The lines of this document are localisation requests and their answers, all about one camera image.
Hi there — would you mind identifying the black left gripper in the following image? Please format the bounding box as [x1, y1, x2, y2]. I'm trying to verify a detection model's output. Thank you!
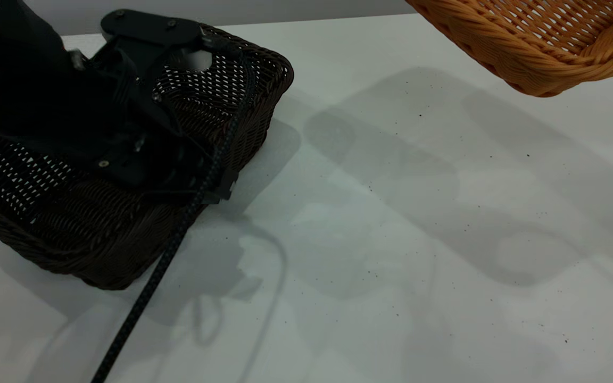
[72, 41, 238, 205]

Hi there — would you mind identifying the black woven wicker basket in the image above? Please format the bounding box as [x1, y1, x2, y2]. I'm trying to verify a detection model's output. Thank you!
[0, 24, 295, 291]

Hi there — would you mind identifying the orange woven wicker basket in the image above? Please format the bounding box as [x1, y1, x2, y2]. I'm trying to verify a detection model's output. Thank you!
[405, 0, 613, 98]

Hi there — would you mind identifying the black braided cable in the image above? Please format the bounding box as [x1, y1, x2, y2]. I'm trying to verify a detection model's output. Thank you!
[91, 37, 256, 383]

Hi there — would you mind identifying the black wrist camera mount plate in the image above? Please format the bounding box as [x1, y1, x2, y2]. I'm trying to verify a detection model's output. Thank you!
[101, 9, 217, 51]

